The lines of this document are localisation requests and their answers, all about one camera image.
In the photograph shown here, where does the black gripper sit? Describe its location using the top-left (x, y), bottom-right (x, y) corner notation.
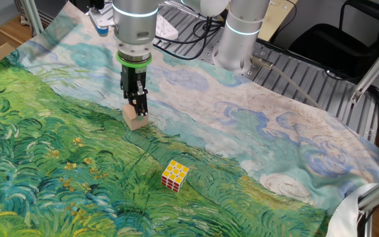
top-left (120, 65), bottom-right (150, 118)

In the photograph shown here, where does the plain wooden cube block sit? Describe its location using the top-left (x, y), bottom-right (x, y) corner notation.
top-left (122, 103), bottom-right (150, 132)

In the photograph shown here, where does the painted landscape print cloth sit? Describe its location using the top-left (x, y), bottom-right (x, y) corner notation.
top-left (0, 1), bottom-right (379, 237)

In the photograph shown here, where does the white power strip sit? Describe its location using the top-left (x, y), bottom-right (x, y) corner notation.
top-left (155, 14), bottom-right (180, 41)

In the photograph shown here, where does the rubik's cube puzzle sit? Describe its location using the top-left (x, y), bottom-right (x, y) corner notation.
top-left (161, 159), bottom-right (190, 194)

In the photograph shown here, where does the black office chair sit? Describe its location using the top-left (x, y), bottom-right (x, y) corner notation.
top-left (288, 0), bottom-right (379, 80)

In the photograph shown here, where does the white fabric sheet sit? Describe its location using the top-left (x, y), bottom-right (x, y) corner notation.
top-left (326, 182), bottom-right (379, 237)

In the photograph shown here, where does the green flange ring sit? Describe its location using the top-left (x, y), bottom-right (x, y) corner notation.
top-left (116, 52), bottom-right (153, 69)

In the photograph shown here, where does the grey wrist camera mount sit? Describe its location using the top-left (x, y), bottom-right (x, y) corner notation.
top-left (87, 5), bottom-right (111, 38)

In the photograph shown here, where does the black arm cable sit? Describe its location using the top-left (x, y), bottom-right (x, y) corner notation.
top-left (152, 14), bottom-right (225, 62)

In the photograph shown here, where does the grey braided base cable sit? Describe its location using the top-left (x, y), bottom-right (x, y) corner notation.
top-left (250, 55), bottom-right (322, 109)

